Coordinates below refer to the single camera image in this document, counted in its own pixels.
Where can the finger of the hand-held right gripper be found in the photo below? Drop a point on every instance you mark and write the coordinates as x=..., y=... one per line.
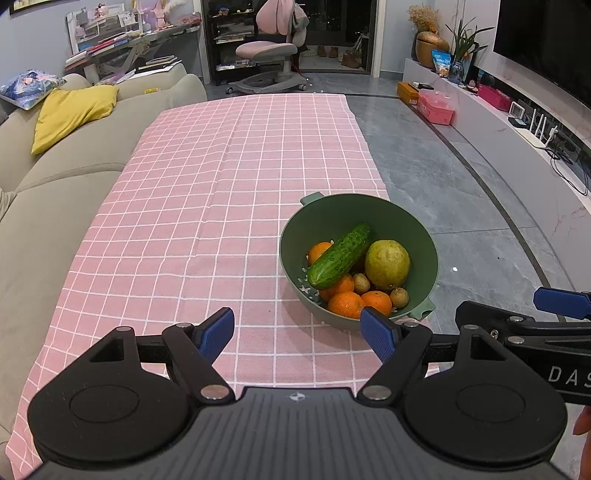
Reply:
x=563, y=302
x=545, y=350

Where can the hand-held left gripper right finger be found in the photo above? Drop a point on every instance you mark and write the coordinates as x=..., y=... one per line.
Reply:
x=378, y=334

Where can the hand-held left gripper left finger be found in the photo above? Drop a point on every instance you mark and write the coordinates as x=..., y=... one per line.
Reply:
x=214, y=334

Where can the orange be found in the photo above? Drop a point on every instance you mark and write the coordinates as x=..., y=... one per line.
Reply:
x=346, y=305
x=376, y=302
x=317, y=253
x=341, y=285

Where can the brown kiwi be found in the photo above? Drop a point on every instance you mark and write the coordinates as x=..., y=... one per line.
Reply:
x=361, y=284
x=400, y=297

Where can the yellow green pear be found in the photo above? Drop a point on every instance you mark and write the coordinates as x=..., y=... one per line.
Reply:
x=388, y=265

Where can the green cucumber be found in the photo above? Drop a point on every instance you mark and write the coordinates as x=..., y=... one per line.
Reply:
x=339, y=256

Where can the green colander bowl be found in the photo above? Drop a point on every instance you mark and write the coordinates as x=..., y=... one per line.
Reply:
x=397, y=217

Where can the person's right hand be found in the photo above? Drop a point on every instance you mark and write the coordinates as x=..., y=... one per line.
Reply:
x=582, y=422

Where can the white tv cabinet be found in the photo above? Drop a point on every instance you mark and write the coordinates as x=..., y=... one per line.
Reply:
x=531, y=194

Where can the pink checkered tablecloth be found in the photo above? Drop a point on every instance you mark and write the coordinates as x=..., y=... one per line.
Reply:
x=207, y=184

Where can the white router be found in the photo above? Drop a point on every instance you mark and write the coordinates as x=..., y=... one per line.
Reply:
x=540, y=134

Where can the beige sofa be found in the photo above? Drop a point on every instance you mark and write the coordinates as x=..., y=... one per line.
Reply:
x=69, y=194

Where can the pink storage box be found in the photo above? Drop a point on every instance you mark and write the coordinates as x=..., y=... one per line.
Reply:
x=493, y=97

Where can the pink plastic basket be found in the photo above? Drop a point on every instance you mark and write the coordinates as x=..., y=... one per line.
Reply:
x=436, y=108

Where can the yellow box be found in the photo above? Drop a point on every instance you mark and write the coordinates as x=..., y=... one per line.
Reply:
x=408, y=92

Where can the black television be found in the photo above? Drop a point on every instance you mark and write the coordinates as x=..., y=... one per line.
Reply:
x=545, y=50

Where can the yellow pillow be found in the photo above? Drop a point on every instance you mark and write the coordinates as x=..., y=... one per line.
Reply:
x=74, y=115

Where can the blue snack bag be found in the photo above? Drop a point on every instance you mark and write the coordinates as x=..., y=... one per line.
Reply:
x=441, y=62

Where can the green plant in glass jar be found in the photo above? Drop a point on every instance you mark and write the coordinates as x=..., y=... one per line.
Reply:
x=461, y=46

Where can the brown boots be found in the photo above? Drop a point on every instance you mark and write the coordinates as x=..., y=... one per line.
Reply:
x=352, y=59

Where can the pink office chair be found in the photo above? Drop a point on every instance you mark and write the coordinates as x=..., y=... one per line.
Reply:
x=268, y=50

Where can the gold vase with dried flowers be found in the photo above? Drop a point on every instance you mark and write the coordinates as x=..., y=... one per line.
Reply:
x=429, y=39

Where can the black shelf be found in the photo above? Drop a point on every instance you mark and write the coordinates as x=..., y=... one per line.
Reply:
x=226, y=37

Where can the cluttered desk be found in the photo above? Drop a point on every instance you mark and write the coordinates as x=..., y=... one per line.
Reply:
x=134, y=46

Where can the printed pillow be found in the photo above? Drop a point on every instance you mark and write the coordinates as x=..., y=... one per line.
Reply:
x=30, y=87

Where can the black framed glass door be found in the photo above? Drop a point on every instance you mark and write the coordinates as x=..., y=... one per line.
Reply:
x=332, y=27

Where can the grey garment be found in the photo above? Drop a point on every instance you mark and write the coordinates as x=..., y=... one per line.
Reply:
x=300, y=16

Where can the small white frame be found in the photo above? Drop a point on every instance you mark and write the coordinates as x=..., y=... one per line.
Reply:
x=518, y=110

